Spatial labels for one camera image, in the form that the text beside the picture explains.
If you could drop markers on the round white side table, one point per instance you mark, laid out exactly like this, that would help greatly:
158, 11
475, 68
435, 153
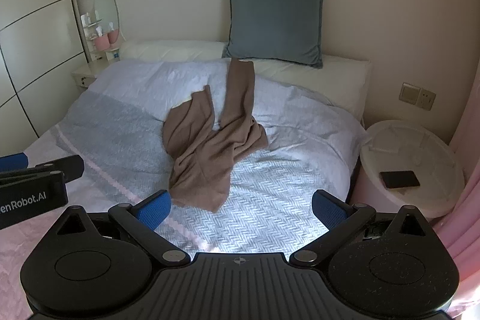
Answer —
408, 151

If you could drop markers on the pale striped bed blanket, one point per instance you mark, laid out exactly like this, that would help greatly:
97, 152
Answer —
112, 125

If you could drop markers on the white wardrobe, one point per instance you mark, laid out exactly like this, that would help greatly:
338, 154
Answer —
33, 35

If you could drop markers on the pink cup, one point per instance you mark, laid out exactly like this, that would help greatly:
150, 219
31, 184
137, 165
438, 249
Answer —
100, 43
113, 37

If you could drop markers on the black phone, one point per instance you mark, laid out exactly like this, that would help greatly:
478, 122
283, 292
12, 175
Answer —
399, 179

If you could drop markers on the oval mirror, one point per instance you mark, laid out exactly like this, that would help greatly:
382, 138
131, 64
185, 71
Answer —
105, 5

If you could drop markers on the grey square cushion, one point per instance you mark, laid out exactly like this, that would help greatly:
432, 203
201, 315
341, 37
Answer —
275, 12

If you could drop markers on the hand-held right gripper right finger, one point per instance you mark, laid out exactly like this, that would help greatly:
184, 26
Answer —
328, 210

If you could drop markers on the pink curtain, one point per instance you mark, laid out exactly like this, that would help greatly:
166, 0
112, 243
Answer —
465, 192

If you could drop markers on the brown sweater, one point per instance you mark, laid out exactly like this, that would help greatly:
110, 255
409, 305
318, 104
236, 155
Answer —
198, 155

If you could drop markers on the white nightstand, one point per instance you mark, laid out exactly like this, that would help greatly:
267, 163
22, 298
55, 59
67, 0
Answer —
88, 74

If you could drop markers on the beige wall switch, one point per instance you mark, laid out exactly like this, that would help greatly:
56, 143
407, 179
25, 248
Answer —
408, 93

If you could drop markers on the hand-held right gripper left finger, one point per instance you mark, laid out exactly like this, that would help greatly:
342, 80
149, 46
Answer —
153, 210

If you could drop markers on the small white bottle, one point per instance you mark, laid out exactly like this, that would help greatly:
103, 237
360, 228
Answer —
84, 20

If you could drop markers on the beige wall socket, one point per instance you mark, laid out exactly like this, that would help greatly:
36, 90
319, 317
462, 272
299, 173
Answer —
426, 99

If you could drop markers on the white pillow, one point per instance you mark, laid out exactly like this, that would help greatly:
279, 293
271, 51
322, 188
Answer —
330, 87

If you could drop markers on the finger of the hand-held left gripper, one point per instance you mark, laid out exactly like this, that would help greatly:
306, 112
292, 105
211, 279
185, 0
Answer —
13, 162
69, 167

